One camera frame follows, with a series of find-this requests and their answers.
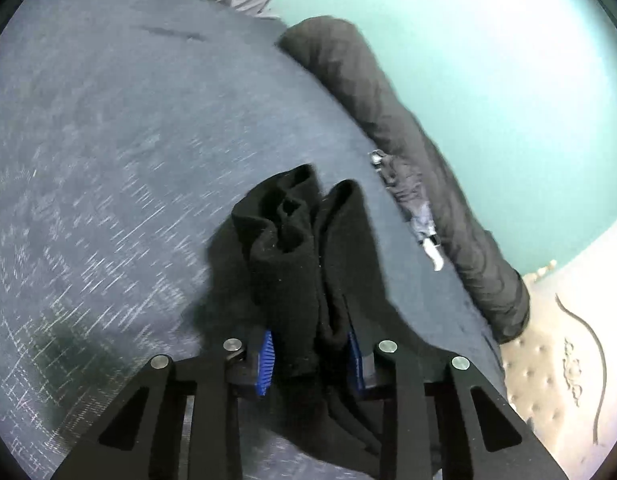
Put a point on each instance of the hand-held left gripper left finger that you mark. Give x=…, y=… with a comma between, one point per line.
x=266, y=360

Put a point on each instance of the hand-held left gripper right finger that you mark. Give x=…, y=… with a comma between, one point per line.
x=356, y=360

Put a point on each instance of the black fleece pants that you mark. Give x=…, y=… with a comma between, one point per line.
x=298, y=270

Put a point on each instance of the white small garment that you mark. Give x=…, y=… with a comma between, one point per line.
x=434, y=255

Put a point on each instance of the blue-grey crumpled garment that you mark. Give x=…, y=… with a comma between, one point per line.
x=423, y=222

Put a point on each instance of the dark grey crumpled garment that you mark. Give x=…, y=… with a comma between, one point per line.
x=401, y=185

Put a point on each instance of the cream tufted headboard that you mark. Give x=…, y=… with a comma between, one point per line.
x=553, y=360

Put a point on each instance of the dark grey rolled duvet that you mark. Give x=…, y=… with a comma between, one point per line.
x=398, y=135

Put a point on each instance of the blue patterned bed sheet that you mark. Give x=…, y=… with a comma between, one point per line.
x=113, y=160

